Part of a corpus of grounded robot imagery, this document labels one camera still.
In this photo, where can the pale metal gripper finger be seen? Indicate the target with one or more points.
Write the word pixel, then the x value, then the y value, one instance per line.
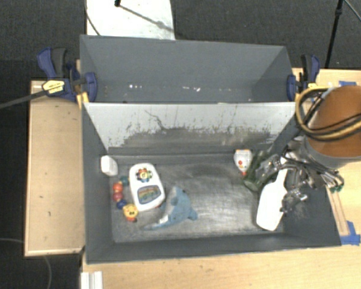
pixel 293 199
pixel 270 165

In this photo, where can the green clear glass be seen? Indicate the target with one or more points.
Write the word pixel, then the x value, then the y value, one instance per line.
pixel 252 179

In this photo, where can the white plastic bottle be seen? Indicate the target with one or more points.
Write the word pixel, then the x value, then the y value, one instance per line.
pixel 269 206

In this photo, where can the blue plush shark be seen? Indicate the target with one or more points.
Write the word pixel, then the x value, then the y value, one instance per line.
pixel 179 206

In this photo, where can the white musical toy with beads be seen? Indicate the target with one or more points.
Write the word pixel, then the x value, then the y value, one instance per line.
pixel 146 188

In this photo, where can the grey metal bin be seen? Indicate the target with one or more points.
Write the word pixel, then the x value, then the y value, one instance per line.
pixel 180 71

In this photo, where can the small white box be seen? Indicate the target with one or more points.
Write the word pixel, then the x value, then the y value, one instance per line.
pixel 109 165

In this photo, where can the pale wood board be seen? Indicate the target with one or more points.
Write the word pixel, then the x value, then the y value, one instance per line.
pixel 54 173

